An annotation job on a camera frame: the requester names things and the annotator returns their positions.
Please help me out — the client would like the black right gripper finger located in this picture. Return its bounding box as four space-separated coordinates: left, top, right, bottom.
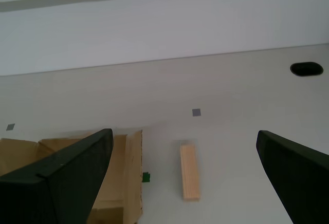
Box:
0 128 114 224
255 130 329 224

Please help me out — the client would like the brown cardboard box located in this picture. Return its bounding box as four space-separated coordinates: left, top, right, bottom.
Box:
0 129 143 224

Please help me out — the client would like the light wooden block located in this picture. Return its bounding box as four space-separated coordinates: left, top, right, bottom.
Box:
179 141 201 201

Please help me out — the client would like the black table cable grommet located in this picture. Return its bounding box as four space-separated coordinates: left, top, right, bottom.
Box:
289 61 324 77

